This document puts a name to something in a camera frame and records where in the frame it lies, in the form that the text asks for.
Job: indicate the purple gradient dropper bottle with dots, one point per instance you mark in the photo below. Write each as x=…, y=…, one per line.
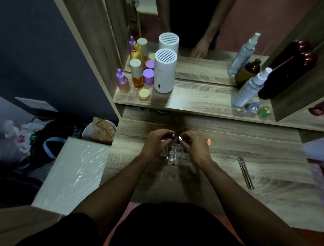
x=123, y=82

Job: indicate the orange bottle with white cap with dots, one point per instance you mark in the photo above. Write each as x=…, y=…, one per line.
x=137, y=74

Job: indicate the small green figurine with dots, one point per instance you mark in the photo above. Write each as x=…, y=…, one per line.
x=263, y=111

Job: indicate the person's left hand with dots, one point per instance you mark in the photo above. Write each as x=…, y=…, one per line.
x=153, y=145

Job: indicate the small yellow round jar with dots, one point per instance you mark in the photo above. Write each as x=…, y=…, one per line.
x=144, y=94

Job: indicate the thin wooden reed stick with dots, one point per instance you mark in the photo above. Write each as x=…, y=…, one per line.
x=283, y=63

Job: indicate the person's left thumb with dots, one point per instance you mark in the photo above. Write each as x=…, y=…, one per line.
x=165, y=143

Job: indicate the pile of clutter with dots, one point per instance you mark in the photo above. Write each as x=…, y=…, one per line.
x=17, y=138

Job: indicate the person's right thumb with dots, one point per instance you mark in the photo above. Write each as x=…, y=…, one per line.
x=186, y=145

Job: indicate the clear acrylic cosmetic organizer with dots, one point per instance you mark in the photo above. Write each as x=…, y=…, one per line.
x=177, y=153

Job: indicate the clear spray bottle white cap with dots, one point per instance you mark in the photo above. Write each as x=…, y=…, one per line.
x=249, y=90

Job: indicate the yellow cosmetic bottle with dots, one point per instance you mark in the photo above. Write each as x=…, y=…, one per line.
x=135, y=55

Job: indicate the person's right hand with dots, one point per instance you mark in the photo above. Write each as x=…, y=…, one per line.
x=198, y=149

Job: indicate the white cylindrical humidifier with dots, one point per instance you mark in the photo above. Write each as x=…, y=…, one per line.
x=165, y=71

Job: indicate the white bowl with crumpled bag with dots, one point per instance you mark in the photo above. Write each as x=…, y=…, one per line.
x=102, y=130

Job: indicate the small blue figurine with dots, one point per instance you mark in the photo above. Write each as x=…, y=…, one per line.
x=253, y=107

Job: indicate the dark maroon glossy bottle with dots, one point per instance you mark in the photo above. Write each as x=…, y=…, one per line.
x=283, y=76

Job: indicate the wooden dressing table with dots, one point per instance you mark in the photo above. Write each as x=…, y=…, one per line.
x=202, y=104

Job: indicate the slim silver cosmetic tube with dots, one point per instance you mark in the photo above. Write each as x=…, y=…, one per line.
x=245, y=173

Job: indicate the person's black shorts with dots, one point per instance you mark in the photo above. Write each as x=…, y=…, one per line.
x=162, y=225

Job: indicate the vanity mirror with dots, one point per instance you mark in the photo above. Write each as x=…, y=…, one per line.
x=202, y=30

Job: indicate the person's right forearm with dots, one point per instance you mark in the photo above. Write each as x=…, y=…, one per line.
x=245, y=205

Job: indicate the dark red cosmetic container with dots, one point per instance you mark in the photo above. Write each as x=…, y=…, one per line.
x=317, y=109

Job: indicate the purple cosmetic jar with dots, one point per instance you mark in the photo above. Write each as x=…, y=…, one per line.
x=148, y=76

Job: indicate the white plastic-wrapped box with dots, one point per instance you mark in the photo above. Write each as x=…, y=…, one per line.
x=73, y=174

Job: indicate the person's left forearm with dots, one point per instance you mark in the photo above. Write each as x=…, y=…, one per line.
x=111, y=192

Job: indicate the white paper stack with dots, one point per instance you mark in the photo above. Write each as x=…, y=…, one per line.
x=315, y=149

